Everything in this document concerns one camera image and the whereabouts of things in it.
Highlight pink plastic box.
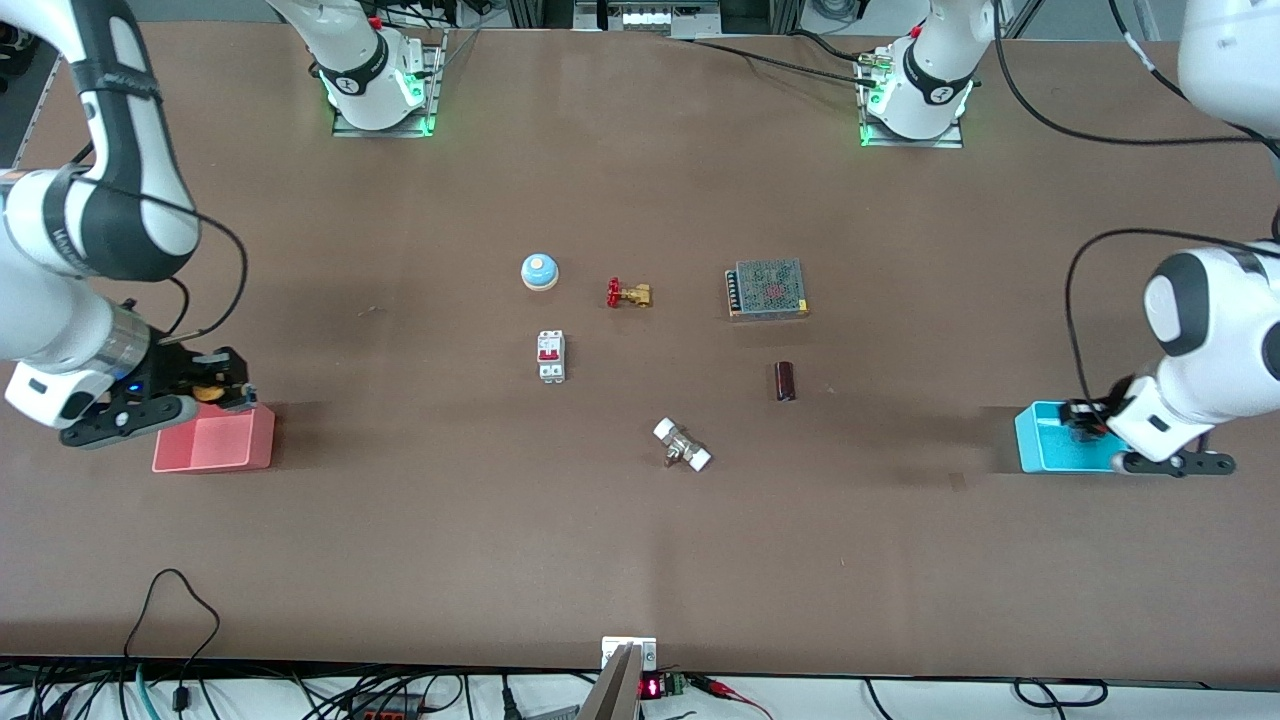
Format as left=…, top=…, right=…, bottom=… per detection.
left=152, top=403, right=276, bottom=474

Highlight cyan plastic box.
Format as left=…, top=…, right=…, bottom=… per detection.
left=1014, top=401, right=1133, bottom=475

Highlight metal mesh power supply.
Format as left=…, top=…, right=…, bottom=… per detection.
left=725, top=258, right=811, bottom=322

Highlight metal fitting white ends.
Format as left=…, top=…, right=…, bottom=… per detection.
left=652, top=417, right=713, bottom=473

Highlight red clip lead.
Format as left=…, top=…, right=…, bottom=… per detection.
left=695, top=676, right=776, bottom=719

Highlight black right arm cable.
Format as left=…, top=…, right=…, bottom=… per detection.
left=72, top=140, right=249, bottom=337

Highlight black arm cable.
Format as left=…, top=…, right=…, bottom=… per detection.
left=72, top=140, right=249, bottom=337
left=993, top=0, right=1280, bottom=421

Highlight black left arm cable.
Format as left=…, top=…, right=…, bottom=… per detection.
left=993, top=0, right=1280, bottom=421

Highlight black looped cable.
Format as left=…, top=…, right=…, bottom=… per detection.
left=122, top=568, right=223, bottom=720

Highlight black coiled cable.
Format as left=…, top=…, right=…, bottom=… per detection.
left=1012, top=678, right=1109, bottom=709

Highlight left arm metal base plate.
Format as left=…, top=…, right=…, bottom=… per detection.
left=858, top=45, right=966, bottom=149

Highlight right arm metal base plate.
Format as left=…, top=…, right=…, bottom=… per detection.
left=333, top=30, right=447, bottom=138

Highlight small metal bracket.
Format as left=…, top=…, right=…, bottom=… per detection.
left=601, top=636, right=659, bottom=672

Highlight grey metal camera strut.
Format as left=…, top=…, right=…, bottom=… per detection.
left=578, top=645, right=642, bottom=720

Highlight black cable to base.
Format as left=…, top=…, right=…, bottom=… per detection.
left=680, top=30, right=886, bottom=86

